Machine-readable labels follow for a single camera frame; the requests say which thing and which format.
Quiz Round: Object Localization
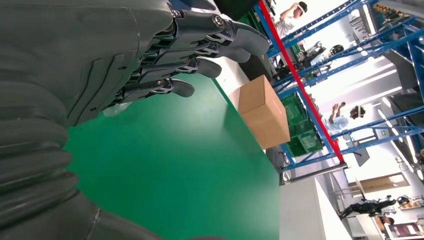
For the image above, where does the black equipment case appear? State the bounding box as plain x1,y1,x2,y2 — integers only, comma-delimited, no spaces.
238,52,276,84
213,0,263,21

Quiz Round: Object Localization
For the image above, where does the brown cardboard box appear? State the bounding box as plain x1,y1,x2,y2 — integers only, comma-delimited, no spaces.
228,74,291,151

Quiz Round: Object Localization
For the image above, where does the red rack bar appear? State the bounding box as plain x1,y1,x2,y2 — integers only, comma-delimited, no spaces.
257,0,346,164

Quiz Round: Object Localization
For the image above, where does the green plastic crate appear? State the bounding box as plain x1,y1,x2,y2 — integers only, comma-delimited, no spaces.
281,92,311,133
285,127,324,158

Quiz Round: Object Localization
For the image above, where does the white cabinet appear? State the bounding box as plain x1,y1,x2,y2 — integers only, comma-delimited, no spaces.
279,177,353,240

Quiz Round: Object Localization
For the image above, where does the brown wooden cabinet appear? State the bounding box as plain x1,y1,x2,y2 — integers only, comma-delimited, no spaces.
356,172,411,197

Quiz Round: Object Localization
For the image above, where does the grey metal post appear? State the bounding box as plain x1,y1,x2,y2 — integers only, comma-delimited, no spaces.
279,161,349,186

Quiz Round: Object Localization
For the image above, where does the blue metal rack frame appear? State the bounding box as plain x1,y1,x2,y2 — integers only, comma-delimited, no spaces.
253,0,424,171

